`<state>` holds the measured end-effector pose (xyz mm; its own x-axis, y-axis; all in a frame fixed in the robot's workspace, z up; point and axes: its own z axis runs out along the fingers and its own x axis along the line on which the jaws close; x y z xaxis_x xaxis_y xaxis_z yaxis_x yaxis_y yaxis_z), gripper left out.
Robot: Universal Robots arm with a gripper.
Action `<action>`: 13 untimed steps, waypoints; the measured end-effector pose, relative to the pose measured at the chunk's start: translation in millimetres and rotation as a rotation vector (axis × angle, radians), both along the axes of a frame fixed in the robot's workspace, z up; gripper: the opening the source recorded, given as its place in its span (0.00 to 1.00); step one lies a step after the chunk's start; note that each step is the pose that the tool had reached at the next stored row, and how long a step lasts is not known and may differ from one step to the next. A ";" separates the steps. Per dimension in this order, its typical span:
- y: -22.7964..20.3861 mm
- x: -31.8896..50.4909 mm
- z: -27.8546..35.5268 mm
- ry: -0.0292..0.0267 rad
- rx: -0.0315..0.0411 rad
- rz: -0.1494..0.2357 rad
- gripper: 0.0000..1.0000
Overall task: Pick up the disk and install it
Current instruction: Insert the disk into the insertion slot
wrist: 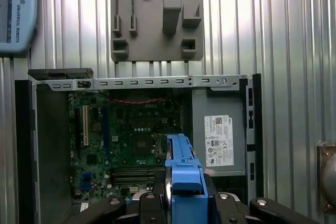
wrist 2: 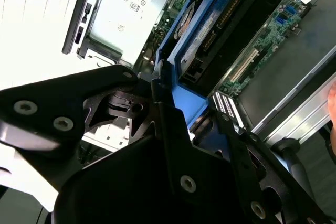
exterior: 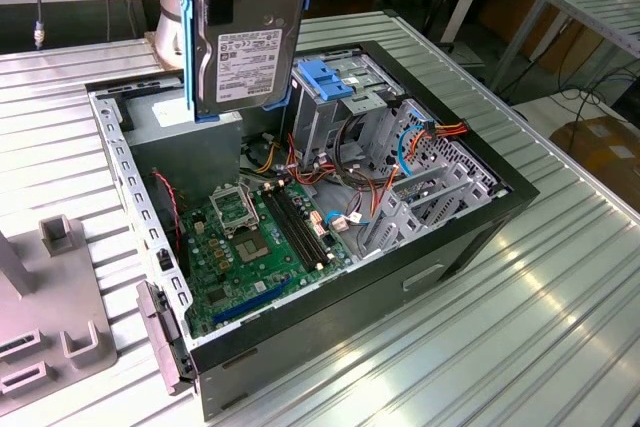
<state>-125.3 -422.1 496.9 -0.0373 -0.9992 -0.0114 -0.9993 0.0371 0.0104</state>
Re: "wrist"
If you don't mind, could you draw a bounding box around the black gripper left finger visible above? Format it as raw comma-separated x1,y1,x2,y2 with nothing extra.
69,174,169,224

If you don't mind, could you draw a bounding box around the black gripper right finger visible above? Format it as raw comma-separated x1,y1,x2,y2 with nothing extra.
204,174,320,224

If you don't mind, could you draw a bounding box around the hard disk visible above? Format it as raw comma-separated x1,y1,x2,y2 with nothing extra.
164,134,211,224

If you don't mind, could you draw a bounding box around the black RAM slot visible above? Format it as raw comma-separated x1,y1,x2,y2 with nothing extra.
112,176,160,181
112,172,161,176
112,180,158,186

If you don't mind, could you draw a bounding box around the CPU socket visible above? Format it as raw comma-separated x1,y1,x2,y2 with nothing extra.
131,134,154,156

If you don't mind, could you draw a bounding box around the white power supply label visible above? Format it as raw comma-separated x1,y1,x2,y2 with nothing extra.
204,115,234,167

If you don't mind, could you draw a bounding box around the blue board header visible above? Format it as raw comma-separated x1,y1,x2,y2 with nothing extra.
81,172,91,191

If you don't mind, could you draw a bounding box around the green motherboard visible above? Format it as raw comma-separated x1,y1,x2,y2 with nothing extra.
68,90,184,209

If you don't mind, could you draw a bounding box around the white expansion slot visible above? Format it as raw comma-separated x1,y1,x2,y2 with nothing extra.
82,105,89,147

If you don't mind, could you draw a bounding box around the black expansion slot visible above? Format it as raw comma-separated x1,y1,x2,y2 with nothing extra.
74,106,81,154

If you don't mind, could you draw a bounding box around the grey power supply box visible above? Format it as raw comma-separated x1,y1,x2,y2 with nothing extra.
191,89,247,177

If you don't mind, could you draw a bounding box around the black open PC case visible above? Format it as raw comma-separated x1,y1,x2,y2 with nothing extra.
15,68,263,224

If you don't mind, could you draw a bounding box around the grey parts rack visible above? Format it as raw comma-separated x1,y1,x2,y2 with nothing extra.
110,0,205,62

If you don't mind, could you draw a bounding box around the pale blue teach pendant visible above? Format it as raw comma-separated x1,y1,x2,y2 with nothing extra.
0,0,40,57

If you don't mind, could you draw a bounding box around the metal socket cover frame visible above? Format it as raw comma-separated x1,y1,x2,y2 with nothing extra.
153,133,169,159

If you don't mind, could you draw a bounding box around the red black twisted wire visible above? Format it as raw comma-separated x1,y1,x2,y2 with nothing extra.
110,97,169,104

